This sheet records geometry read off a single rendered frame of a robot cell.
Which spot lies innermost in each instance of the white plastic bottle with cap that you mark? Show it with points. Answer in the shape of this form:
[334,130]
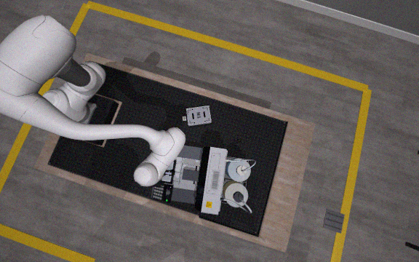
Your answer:
[233,170]

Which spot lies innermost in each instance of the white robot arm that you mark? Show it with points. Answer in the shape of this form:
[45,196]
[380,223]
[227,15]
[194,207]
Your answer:
[40,49]

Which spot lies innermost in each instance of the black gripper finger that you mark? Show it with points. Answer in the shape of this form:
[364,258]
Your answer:
[170,172]

